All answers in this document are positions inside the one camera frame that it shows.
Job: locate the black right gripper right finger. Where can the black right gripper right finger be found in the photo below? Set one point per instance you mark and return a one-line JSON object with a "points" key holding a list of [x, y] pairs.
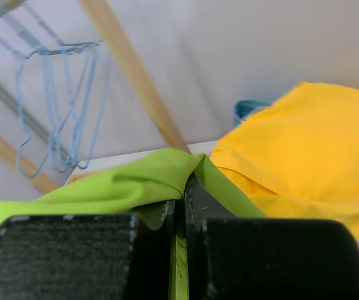
{"points": [[230, 257]]}

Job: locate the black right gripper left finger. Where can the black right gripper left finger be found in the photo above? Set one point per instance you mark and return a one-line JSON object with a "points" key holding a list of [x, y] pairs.
{"points": [[88, 256]]}

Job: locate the blue hanger of navy shorts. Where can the blue hanger of navy shorts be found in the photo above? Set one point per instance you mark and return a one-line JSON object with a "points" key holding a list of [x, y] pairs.
{"points": [[67, 135]]}

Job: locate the lime green shorts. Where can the lime green shorts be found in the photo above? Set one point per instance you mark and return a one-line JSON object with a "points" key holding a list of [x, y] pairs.
{"points": [[158, 177]]}

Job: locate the yellow shorts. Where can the yellow shorts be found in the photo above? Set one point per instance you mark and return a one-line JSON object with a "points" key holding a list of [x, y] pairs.
{"points": [[300, 156]]}

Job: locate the light blue shorts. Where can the light blue shorts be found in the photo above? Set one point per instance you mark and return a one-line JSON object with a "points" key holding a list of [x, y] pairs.
{"points": [[244, 108]]}

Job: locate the blue hanger of light shorts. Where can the blue hanger of light shorts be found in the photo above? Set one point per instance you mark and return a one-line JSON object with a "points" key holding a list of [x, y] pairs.
{"points": [[55, 118]]}

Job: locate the blue hanger of yellow shorts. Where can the blue hanger of yellow shorts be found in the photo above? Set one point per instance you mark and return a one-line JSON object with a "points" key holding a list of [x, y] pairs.
{"points": [[28, 122]]}

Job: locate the blue hanger of camouflage shorts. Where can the blue hanger of camouflage shorts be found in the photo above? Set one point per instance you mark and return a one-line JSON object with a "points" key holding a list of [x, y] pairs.
{"points": [[91, 107]]}

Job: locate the wooden clothes rack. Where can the wooden clothes rack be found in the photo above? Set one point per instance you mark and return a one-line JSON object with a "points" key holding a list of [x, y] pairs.
{"points": [[110, 29]]}

